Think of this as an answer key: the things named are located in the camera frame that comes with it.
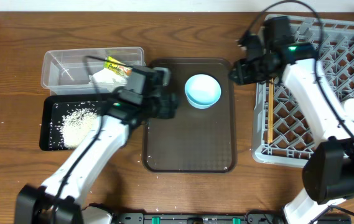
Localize light blue bowl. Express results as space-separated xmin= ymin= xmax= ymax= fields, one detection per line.
xmin=184 ymin=74 xmax=221 ymax=110

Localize yellow snack wrapper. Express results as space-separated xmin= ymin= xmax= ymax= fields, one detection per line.
xmin=104 ymin=56 xmax=132 ymax=78

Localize white tissue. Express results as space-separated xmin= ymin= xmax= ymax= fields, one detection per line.
xmin=90 ymin=68 xmax=127 ymax=85

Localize green cup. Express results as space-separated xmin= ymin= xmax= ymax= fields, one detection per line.
xmin=342 ymin=98 xmax=354 ymax=121

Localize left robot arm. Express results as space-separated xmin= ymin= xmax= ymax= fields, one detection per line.
xmin=14 ymin=66 xmax=178 ymax=223

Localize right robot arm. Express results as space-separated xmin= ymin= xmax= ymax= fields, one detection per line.
xmin=229 ymin=16 xmax=354 ymax=223

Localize grey dishwasher rack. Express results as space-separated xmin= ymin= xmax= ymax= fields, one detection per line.
xmin=252 ymin=16 xmax=354 ymax=168

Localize brown serving tray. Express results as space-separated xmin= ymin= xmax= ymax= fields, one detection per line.
xmin=142 ymin=58 xmax=236 ymax=173

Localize black bin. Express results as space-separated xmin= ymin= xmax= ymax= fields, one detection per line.
xmin=39 ymin=94 xmax=102 ymax=151

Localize clear plastic bin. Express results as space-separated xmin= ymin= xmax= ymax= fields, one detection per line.
xmin=41 ymin=47 xmax=145 ymax=95

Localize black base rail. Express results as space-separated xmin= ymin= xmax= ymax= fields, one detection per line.
xmin=83 ymin=205 xmax=352 ymax=224

